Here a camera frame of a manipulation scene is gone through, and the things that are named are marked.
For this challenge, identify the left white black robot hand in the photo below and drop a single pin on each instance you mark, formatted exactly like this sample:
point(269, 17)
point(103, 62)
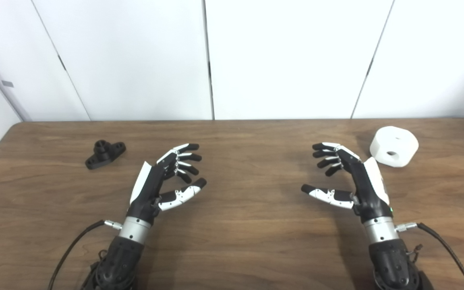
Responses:
point(148, 189)

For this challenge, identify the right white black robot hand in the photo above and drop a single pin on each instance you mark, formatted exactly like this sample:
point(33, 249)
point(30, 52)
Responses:
point(367, 189)

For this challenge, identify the round white piece with holes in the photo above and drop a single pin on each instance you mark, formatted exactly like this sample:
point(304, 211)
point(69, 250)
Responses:
point(407, 149)

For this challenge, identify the black flanged holder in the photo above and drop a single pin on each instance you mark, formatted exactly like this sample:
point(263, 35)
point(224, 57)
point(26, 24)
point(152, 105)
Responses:
point(95, 162)

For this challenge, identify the small grey wall tag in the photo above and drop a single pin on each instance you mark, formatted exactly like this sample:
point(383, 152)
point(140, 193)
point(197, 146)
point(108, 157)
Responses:
point(7, 83)

